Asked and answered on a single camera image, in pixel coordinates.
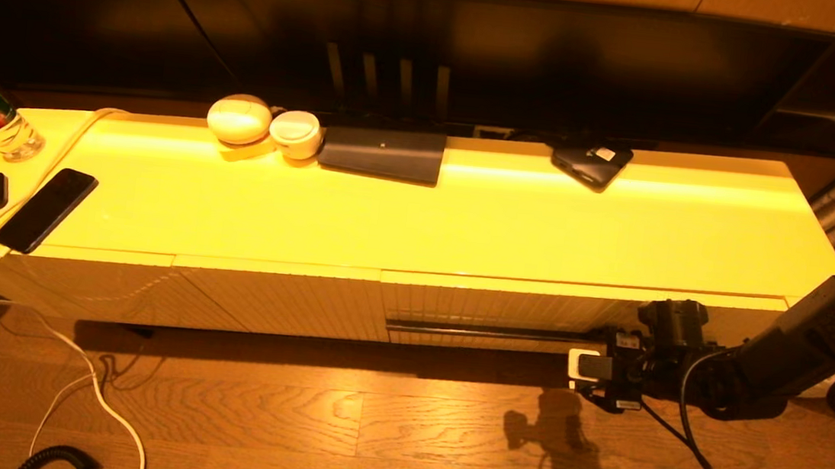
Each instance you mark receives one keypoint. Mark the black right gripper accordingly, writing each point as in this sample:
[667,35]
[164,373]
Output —
[628,370]

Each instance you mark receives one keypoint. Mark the cabinet drawer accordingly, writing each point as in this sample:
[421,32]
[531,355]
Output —
[495,303]

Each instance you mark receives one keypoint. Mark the black flat television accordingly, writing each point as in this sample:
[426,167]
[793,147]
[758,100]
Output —
[480,57]

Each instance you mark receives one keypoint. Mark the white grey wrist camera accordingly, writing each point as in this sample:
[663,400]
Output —
[589,364]

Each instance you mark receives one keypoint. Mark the white egg-shaped device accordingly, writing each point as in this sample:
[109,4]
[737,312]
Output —
[238,119]

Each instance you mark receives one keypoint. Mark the dark grey flat box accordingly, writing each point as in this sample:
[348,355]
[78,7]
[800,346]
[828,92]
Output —
[383,153]

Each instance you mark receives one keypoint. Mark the cream ribbed cabinet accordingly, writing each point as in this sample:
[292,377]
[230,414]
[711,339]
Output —
[275,205]

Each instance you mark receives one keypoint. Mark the black smartphone on charger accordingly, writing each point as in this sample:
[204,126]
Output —
[44,210]

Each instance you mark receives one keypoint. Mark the small black flat device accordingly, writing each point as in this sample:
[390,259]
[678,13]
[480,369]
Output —
[589,167]

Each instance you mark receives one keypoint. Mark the white round lidded jar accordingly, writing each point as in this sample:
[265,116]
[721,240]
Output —
[295,134]

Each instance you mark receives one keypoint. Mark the black cabinet foot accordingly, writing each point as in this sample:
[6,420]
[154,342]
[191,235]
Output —
[138,331]

